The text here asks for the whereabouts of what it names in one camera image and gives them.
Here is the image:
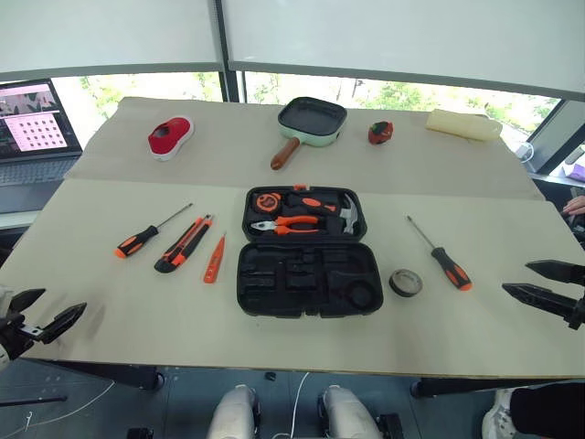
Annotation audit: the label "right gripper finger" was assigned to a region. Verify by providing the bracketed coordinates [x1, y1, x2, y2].
[525, 259, 585, 285]
[501, 283, 585, 331]

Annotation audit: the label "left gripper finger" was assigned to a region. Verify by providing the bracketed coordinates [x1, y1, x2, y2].
[37, 302, 88, 345]
[9, 287, 48, 317]

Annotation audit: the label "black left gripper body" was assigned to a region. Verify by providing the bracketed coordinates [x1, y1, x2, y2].
[0, 313, 43, 363]

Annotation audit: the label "long black orange screwdriver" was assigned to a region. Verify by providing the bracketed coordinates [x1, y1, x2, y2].
[405, 215, 473, 293]

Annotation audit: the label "short black orange screwdriver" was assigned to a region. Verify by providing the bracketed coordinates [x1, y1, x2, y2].
[113, 203, 194, 261]

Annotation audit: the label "orange black utility knife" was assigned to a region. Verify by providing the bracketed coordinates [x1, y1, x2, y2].
[154, 213, 215, 274]

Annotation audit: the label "black electrical tape roll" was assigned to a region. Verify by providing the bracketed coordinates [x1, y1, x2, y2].
[388, 268, 424, 298]

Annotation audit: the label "orange voltage tester pen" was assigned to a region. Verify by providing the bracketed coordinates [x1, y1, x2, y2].
[202, 231, 229, 285]

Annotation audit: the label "black plastic tool case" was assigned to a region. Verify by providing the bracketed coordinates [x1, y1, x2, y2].
[236, 183, 385, 319]

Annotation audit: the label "bare hand of seated person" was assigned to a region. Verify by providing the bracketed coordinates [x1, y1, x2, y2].
[561, 193, 585, 219]

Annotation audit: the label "black table leg with caster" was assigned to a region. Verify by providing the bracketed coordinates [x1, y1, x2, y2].
[25, 358, 166, 392]
[409, 376, 585, 400]

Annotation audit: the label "black trousers of person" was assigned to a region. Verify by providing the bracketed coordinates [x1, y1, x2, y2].
[508, 382, 585, 439]

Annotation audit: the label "white sneaker of person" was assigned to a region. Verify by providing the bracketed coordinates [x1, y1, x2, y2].
[481, 388, 518, 439]

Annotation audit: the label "dark monitor panel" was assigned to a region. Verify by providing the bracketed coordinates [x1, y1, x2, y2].
[525, 99, 585, 176]

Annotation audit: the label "open laptop with pink screen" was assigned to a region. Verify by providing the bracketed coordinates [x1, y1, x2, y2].
[0, 78, 84, 214]

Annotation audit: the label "silver rounded robot leg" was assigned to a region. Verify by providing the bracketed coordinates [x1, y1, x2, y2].
[207, 383, 262, 439]
[318, 383, 381, 439]

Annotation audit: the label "red and white shoe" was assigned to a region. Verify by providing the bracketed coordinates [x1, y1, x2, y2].
[147, 115, 196, 163]

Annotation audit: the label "red strawberry toy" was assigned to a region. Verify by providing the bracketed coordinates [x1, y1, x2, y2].
[367, 120, 395, 146]

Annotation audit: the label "orange black tape measure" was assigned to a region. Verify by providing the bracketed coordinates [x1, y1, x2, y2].
[253, 191, 282, 214]

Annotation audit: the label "white roller blind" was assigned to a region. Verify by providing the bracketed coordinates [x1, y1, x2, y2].
[0, 0, 226, 75]
[220, 0, 585, 101]

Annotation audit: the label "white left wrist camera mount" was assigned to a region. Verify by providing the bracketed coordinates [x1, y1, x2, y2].
[0, 284, 15, 321]

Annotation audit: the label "claw hammer black orange handle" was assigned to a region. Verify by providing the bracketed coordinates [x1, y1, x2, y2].
[287, 191, 364, 237]

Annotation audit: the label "white floor cable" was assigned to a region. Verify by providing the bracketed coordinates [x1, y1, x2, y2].
[277, 370, 311, 439]

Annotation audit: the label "orange handled pliers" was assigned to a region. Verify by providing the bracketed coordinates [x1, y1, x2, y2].
[250, 214, 322, 237]

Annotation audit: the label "dark window frame post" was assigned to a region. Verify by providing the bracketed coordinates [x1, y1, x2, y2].
[214, 0, 248, 104]

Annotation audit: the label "green frying pan brown handle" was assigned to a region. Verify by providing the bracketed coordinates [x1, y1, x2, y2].
[270, 96, 349, 172]

